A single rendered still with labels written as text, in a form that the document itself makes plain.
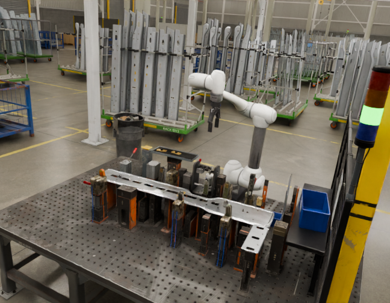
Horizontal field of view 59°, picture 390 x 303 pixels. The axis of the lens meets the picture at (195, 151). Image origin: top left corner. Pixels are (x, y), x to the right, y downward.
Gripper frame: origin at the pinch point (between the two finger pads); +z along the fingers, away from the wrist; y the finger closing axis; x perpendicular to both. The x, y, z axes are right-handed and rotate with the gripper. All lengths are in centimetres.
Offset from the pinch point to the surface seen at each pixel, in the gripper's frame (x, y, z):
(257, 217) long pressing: 47, 28, 46
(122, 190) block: -47, 46, 44
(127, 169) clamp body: -67, 11, 45
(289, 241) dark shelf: 70, 50, 43
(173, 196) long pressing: -14, 32, 46
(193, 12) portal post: -284, -585, -93
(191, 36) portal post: -286, -585, -36
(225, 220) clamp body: 31, 49, 41
